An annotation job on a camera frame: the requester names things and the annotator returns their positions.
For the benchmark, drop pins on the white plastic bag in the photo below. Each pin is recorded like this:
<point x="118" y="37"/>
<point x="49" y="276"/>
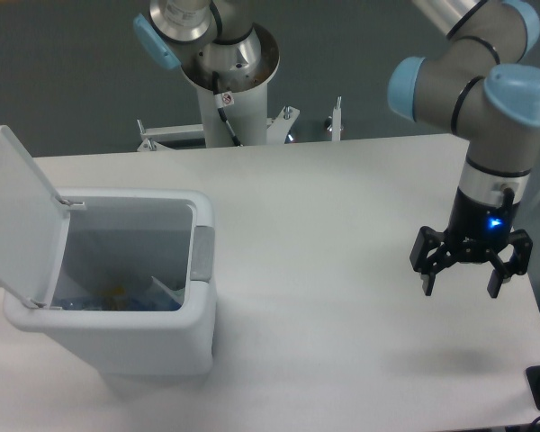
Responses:
<point x="168" y="292"/>

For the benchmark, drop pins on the white trash can lid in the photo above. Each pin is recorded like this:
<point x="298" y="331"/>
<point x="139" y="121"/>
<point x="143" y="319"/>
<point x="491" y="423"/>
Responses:
<point x="34" y="225"/>

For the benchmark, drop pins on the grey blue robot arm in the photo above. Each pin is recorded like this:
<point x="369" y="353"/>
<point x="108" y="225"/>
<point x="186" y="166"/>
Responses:
<point x="479" y="90"/>

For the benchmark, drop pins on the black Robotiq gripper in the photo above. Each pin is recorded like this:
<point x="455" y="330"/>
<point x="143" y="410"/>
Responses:
<point x="476" y="233"/>

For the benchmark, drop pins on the clear plastic water bottle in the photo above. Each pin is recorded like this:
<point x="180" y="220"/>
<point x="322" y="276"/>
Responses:
<point x="146" y="301"/>

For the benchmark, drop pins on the yellow trash item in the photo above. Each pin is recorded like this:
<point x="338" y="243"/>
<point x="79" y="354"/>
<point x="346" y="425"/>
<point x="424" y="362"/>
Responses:
<point x="116" y="291"/>

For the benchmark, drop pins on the white trash can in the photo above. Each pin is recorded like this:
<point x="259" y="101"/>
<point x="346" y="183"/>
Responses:
<point x="126" y="236"/>

